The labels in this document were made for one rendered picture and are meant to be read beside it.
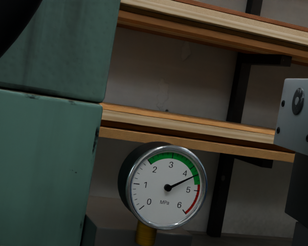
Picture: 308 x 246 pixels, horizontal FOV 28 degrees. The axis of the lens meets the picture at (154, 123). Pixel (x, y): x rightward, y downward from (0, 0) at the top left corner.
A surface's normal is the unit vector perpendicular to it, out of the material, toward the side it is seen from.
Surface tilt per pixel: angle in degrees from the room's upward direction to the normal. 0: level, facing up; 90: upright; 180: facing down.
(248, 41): 90
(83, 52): 90
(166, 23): 89
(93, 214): 0
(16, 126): 90
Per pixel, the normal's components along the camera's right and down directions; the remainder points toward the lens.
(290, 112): -0.98, -0.16
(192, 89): 0.38, 0.11
